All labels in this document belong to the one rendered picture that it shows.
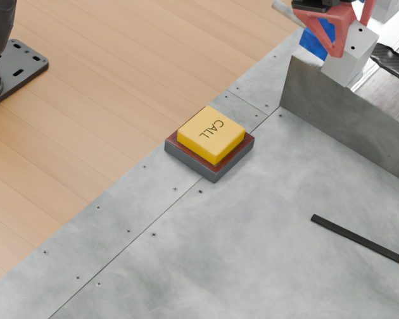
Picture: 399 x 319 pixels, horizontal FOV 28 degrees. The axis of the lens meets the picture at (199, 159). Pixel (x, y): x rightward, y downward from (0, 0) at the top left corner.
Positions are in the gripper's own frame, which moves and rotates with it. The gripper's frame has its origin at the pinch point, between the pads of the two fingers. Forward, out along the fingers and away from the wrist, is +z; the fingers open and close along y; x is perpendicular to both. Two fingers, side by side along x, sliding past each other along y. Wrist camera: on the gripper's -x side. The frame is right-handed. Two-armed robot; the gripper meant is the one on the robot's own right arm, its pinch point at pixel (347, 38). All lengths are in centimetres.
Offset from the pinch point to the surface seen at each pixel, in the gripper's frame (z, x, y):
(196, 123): 4.6, 12.6, -15.4
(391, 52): 6.7, -0.7, 7.6
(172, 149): 6.3, 14.1, -19.0
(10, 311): 5.7, 12.9, -46.5
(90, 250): 6.9, 12.3, -35.7
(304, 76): 5.1, 5.6, -2.2
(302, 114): 11.2, 7.0, -2.7
